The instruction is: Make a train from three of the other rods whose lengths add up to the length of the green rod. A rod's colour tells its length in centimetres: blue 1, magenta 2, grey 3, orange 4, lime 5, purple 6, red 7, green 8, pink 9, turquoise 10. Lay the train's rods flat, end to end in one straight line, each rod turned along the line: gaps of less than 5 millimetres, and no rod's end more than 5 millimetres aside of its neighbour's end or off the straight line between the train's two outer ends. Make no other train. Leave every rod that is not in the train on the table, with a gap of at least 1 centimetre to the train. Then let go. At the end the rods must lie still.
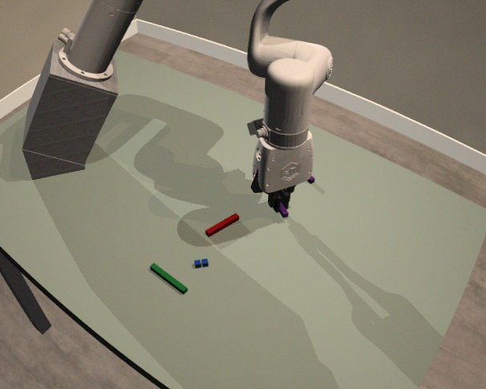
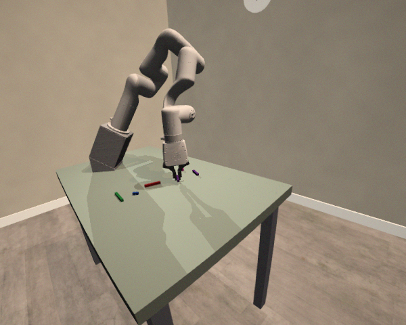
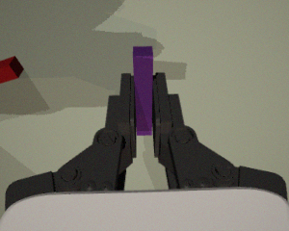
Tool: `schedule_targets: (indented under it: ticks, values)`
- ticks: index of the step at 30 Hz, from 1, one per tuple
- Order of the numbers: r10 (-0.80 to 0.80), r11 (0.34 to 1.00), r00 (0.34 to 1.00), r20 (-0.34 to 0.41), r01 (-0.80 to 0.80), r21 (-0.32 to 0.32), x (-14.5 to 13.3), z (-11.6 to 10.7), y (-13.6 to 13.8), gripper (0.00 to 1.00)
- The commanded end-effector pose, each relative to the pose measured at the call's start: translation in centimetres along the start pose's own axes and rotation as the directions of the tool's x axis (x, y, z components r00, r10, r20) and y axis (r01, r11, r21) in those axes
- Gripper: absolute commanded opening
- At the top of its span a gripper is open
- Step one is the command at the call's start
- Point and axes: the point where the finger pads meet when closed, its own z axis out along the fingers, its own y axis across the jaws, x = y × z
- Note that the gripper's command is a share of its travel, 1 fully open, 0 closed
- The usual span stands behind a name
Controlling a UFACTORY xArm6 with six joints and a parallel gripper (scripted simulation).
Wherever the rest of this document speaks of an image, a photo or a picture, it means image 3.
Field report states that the red rod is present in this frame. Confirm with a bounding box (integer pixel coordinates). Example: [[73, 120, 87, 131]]
[[0, 56, 24, 84]]

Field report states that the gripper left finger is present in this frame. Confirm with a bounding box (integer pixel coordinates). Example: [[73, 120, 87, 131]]
[[5, 73, 136, 212]]

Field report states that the purple rod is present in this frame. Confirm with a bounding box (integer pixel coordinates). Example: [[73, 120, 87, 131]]
[[133, 46, 153, 136]]

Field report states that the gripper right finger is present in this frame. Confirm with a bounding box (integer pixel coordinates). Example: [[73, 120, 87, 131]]
[[152, 72, 288, 201]]

